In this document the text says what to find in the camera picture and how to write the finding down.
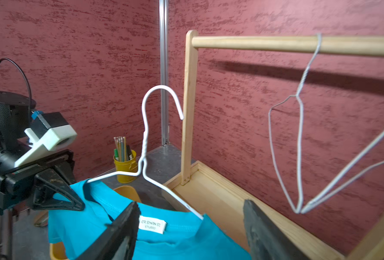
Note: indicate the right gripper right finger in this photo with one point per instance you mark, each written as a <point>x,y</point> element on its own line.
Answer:
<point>266,241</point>

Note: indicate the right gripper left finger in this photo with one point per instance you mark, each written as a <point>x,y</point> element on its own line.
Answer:
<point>118,241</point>

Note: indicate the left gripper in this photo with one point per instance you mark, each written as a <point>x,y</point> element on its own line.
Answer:
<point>43,184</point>

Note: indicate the teal t-shirt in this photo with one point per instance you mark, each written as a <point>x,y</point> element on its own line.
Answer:
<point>162,234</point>

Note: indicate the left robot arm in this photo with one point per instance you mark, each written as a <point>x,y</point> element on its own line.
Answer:
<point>15,117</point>

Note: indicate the coloured pencils bunch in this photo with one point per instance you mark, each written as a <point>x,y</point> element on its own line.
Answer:
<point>122,152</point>

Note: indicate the yellow pencil cup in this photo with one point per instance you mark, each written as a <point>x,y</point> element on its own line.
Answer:
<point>127,166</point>

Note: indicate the wooden clothes rack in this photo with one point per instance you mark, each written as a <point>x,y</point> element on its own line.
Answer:
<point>343,100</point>

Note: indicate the left corner aluminium profile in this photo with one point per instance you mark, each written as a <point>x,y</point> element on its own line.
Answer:
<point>163,50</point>

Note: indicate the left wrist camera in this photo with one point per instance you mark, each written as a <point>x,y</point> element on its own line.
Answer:
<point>47,133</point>

